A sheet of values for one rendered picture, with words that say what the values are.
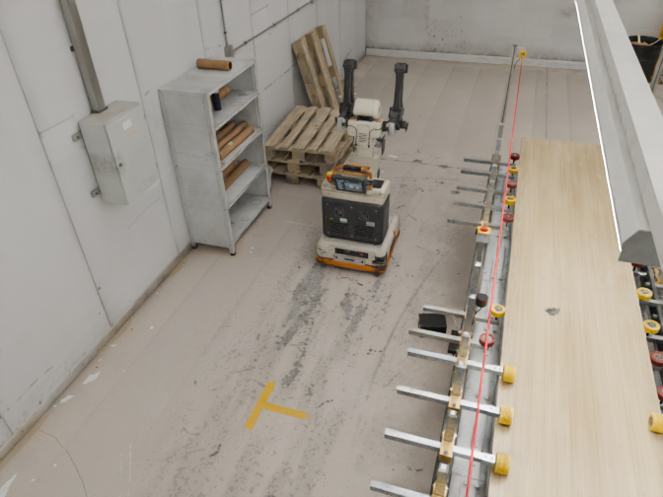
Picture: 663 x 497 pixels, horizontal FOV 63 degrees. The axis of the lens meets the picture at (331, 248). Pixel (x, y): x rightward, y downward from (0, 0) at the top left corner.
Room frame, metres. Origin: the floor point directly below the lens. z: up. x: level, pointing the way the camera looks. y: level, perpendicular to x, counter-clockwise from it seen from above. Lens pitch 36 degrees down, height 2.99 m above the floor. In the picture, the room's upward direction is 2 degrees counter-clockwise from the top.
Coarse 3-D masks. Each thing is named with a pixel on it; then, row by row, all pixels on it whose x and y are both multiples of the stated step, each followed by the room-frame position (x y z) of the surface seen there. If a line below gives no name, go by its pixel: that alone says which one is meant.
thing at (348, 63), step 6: (348, 60) 4.51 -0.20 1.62; (354, 60) 4.52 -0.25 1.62; (342, 66) 4.45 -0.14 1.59; (348, 66) 4.44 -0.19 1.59; (348, 72) 4.43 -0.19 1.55; (348, 78) 4.43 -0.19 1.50; (348, 84) 4.42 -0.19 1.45; (348, 90) 4.41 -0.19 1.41; (348, 96) 4.40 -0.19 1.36; (342, 102) 4.41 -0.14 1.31; (348, 102) 4.39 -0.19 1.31; (348, 108) 4.37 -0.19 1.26; (348, 114) 4.38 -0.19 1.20
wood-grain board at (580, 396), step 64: (576, 192) 3.47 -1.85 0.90; (512, 256) 2.70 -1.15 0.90; (576, 256) 2.68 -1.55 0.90; (512, 320) 2.13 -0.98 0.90; (576, 320) 2.11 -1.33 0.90; (640, 320) 2.09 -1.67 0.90; (512, 384) 1.70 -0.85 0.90; (576, 384) 1.68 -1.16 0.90; (640, 384) 1.67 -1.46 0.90; (512, 448) 1.35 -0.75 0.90; (576, 448) 1.34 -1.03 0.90; (640, 448) 1.33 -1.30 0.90
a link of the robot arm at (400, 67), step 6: (396, 66) 4.34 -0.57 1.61; (402, 66) 4.33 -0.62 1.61; (396, 72) 4.31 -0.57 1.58; (402, 72) 4.29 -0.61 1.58; (396, 78) 4.30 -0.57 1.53; (402, 78) 4.31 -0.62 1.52; (396, 84) 4.29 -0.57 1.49; (396, 90) 4.28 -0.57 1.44; (396, 96) 4.27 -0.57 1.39; (396, 102) 4.26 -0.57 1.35; (390, 108) 4.27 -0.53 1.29; (396, 108) 4.25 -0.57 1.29; (402, 108) 4.26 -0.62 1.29; (390, 114) 4.25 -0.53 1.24; (402, 114) 4.28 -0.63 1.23
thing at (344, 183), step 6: (336, 174) 3.86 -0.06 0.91; (336, 180) 3.77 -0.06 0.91; (342, 180) 3.74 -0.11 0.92; (348, 180) 3.72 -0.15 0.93; (354, 180) 3.70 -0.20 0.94; (360, 180) 3.69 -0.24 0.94; (372, 180) 3.74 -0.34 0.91; (336, 186) 3.80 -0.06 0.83; (342, 186) 3.78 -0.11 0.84; (348, 186) 3.76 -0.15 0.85; (354, 186) 3.74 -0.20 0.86; (360, 186) 3.72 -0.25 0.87; (360, 192) 3.75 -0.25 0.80; (366, 192) 3.75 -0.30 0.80
